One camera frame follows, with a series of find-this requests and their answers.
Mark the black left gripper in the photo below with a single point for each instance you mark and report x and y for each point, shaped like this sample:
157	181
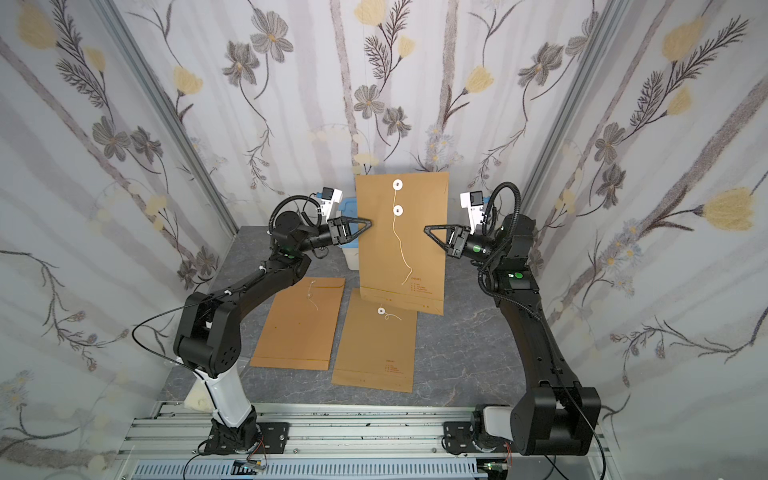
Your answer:
336	231

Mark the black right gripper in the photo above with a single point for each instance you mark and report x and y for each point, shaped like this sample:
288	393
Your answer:
454	241

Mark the kraft file bag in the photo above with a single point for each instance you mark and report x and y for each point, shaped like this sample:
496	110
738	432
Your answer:
400	265
377	347
300	327

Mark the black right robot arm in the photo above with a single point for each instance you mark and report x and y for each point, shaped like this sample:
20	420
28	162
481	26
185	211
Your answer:
557	415

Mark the crumpled white foam piece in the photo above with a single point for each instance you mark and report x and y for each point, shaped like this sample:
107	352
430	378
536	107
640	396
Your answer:
198	399

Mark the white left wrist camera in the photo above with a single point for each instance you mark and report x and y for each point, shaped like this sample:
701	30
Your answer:
329	199

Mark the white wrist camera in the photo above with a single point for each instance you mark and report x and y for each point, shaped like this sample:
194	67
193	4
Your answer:
473	202
329	199

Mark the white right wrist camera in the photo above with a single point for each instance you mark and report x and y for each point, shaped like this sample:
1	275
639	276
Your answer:
473	202

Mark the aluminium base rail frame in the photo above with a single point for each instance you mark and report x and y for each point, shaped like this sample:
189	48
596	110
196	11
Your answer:
297	432

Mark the white slotted cable duct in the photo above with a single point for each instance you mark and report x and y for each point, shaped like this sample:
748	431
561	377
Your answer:
451	468

